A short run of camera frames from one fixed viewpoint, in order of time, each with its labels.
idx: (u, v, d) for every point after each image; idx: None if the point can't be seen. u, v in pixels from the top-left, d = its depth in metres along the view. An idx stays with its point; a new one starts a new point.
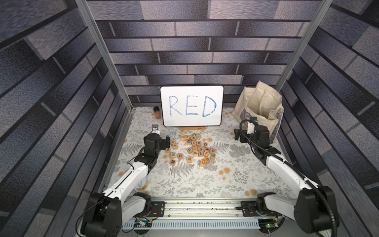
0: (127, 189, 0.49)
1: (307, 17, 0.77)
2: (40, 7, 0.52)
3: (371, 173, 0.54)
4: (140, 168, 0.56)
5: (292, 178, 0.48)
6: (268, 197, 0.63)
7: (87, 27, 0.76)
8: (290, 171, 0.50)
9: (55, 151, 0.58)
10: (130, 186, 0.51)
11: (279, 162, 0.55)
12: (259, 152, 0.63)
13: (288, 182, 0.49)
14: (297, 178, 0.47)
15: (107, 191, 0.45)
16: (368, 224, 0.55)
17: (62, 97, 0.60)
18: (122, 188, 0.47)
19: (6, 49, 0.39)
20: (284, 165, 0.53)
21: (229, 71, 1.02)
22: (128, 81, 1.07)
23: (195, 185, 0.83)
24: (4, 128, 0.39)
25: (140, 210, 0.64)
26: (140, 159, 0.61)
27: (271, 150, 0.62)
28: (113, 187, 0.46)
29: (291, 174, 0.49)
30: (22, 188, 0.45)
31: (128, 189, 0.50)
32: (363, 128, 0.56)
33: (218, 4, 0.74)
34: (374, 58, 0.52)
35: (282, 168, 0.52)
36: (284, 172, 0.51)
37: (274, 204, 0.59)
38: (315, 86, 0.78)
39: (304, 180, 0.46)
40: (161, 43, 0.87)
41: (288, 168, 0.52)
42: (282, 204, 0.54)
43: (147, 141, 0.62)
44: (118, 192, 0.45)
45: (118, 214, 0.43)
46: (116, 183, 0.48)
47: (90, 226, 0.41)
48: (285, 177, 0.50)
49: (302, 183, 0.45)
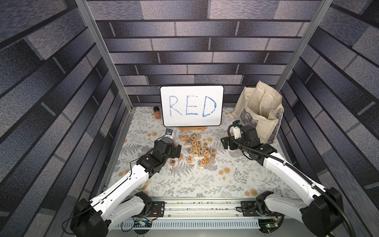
0: (117, 200, 0.46)
1: (307, 17, 0.77)
2: (40, 7, 0.52)
3: (371, 173, 0.54)
4: (138, 177, 0.51)
5: (298, 183, 0.45)
6: (269, 199, 0.62)
7: (87, 27, 0.76)
8: (294, 175, 0.47)
9: (55, 151, 0.58)
10: (121, 197, 0.47)
11: (279, 165, 0.51)
12: (255, 154, 0.58)
13: (291, 186, 0.47)
14: (303, 183, 0.45)
15: (95, 200, 0.42)
16: (368, 224, 0.55)
17: (62, 97, 0.60)
18: (110, 199, 0.44)
19: (6, 49, 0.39)
20: (286, 169, 0.49)
21: (229, 71, 1.02)
22: (128, 81, 1.07)
23: (195, 185, 0.83)
24: (4, 128, 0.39)
25: (138, 213, 0.65)
26: (144, 161, 0.55)
27: (264, 148, 0.58)
28: (101, 198, 0.43)
29: (296, 179, 0.46)
30: (22, 188, 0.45)
31: (118, 200, 0.47)
32: (363, 128, 0.56)
33: (218, 4, 0.74)
34: (374, 58, 0.52)
35: (285, 172, 0.49)
36: (287, 176, 0.48)
37: (275, 205, 0.59)
38: (315, 86, 0.78)
39: (312, 185, 0.44)
40: (161, 43, 0.87)
41: (291, 171, 0.48)
42: (286, 207, 0.53)
43: (159, 143, 0.57)
44: (105, 203, 0.43)
45: (101, 228, 0.42)
46: (107, 193, 0.44)
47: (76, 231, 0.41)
48: (289, 182, 0.48)
49: (310, 189, 0.43)
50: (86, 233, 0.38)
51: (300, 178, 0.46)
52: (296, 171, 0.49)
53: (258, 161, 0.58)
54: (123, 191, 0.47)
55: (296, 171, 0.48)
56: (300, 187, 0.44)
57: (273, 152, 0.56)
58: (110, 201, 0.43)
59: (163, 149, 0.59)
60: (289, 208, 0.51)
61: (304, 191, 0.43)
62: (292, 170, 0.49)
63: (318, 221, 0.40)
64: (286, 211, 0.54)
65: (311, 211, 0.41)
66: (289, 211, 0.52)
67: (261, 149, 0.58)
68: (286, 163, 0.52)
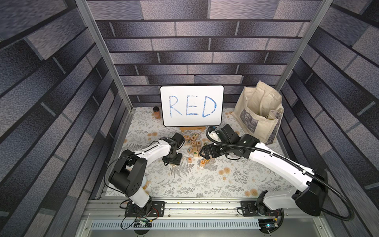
0: (153, 156, 0.56)
1: (307, 17, 0.77)
2: (40, 7, 0.52)
3: (371, 173, 0.54)
4: (165, 144, 0.63)
5: (289, 172, 0.44)
6: (267, 199, 0.62)
7: (87, 27, 0.76)
8: (284, 164, 0.46)
9: (55, 151, 0.58)
10: (155, 155, 0.57)
11: (267, 156, 0.49)
12: (239, 149, 0.53)
13: (283, 175, 0.46)
14: (294, 172, 0.44)
15: (136, 150, 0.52)
16: (368, 224, 0.55)
17: (62, 97, 0.61)
18: (148, 153, 0.53)
19: (6, 49, 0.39)
20: (275, 159, 0.48)
21: (229, 71, 1.02)
22: (128, 81, 1.07)
23: (195, 185, 0.83)
24: (4, 128, 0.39)
25: (141, 206, 0.63)
26: (167, 139, 0.68)
27: (246, 141, 0.54)
28: (141, 150, 0.53)
29: (286, 168, 0.45)
30: (22, 189, 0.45)
31: (154, 156, 0.57)
32: (363, 128, 0.56)
33: (218, 4, 0.74)
34: (374, 58, 0.52)
35: (273, 162, 0.47)
36: (277, 166, 0.46)
37: (274, 203, 0.60)
38: (315, 86, 0.78)
39: (303, 172, 0.44)
40: (161, 43, 0.87)
41: (280, 161, 0.47)
42: (281, 199, 0.55)
43: (176, 134, 0.76)
44: (146, 154, 0.52)
45: (142, 173, 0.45)
46: (145, 149, 0.55)
47: (118, 176, 0.47)
48: (280, 171, 0.47)
49: (302, 176, 0.43)
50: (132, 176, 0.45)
51: (289, 166, 0.45)
52: (284, 159, 0.47)
53: (244, 156, 0.54)
54: (157, 152, 0.58)
55: (284, 160, 0.47)
56: (292, 176, 0.44)
57: (256, 143, 0.53)
58: (147, 155, 0.52)
59: (179, 138, 0.77)
60: (282, 197, 0.54)
61: (297, 180, 0.43)
62: (281, 159, 0.47)
63: (312, 205, 0.42)
64: (285, 204, 0.54)
65: (304, 197, 0.42)
66: (286, 202, 0.53)
67: (245, 143, 0.53)
68: (274, 152, 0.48)
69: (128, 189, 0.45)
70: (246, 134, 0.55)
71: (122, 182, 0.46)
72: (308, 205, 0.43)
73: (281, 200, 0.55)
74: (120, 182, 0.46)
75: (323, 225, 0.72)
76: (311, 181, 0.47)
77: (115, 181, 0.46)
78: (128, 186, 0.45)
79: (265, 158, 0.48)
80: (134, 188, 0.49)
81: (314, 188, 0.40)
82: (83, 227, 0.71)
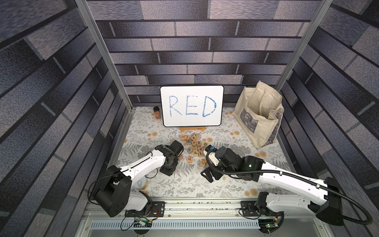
0: (141, 172, 0.51)
1: (307, 17, 0.77)
2: (40, 7, 0.52)
3: (371, 174, 0.54)
4: (158, 156, 0.57)
5: (303, 189, 0.44)
6: (271, 204, 0.61)
7: (87, 27, 0.76)
8: (295, 181, 0.45)
9: (55, 151, 0.58)
10: (144, 172, 0.52)
11: (277, 177, 0.47)
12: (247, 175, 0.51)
13: (298, 193, 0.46)
14: (308, 188, 0.43)
15: (124, 168, 0.47)
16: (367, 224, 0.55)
17: (62, 97, 0.61)
18: (136, 170, 0.48)
19: (6, 49, 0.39)
20: (284, 177, 0.47)
21: (230, 71, 1.02)
22: (128, 81, 1.07)
23: (195, 185, 0.83)
24: (4, 128, 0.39)
25: (140, 209, 0.64)
26: (161, 148, 0.62)
27: (252, 165, 0.52)
28: (129, 166, 0.48)
29: (299, 185, 0.44)
30: (22, 189, 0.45)
31: (142, 173, 0.52)
32: (363, 128, 0.56)
33: (218, 4, 0.74)
34: (374, 58, 0.52)
35: (284, 181, 0.46)
36: (289, 185, 0.46)
37: (279, 207, 0.60)
38: (315, 86, 0.78)
39: (317, 186, 0.43)
40: (161, 42, 0.87)
41: (290, 179, 0.46)
42: (291, 207, 0.54)
43: (174, 142, 0.70)
44: (132, 172, 0.47)
45: (126, 192, 0.45)
46: (133, 165, 0.49)
47: (103, 194, 0.44)
48: (292, 189, 0.46)
49: (317, 190, 0.42)
50: (114, 196, 0.42)
51: (301, 182, 0.45)
52: (295, 176, 0.46)
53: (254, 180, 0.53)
54: (148, 164, 0.53)
55: (294, 177, 0.46)
56: (307, 193, 0.44)
57: (262, 165, 0.51)
58: (135, 172, 0.48)
59: (177, 147, 0.71)
60: (296, 207, 0.52)
61: (313, 195, 0.42)
62: (290, 176, 0.47)
63: (331, 216, 0.42)
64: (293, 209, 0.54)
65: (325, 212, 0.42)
66: (296, 209, 0.53)
67: (250, 167, 0.51)
68: (283, 172, 0.48)
69: (111, 208, 0.42)
70: (249, 155, 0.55)
71: (105, 200, 0.43)
72: (330, 217, 0.43)
73: (292, 207, 0.54)
74: (103, 200, 0.43)
75: (323, 225, 0.72)
76: (328, 195, 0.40)
77: (98, 199, 0.43)
78: (111, 205, 0.41)
79: (276, 179, 0.47)
80: (118, 208, 0.45)
81: (333, 202, 0.40)
82: (83, 226, 0.71)
